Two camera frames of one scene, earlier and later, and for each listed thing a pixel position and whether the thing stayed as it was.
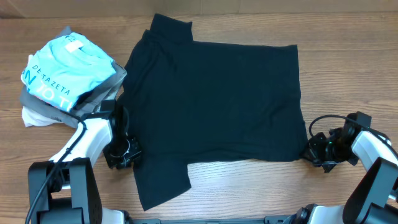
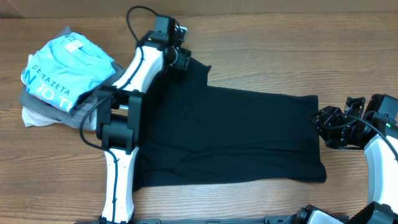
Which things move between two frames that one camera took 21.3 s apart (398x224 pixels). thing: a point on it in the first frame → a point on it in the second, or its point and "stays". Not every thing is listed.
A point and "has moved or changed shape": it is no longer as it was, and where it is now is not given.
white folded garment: x=30 y=116 stays
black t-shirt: x=189 y=102 has moved or changed shape
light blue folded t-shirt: x=60 y=71 stays
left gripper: x=122 y=162 → x=183 y=58
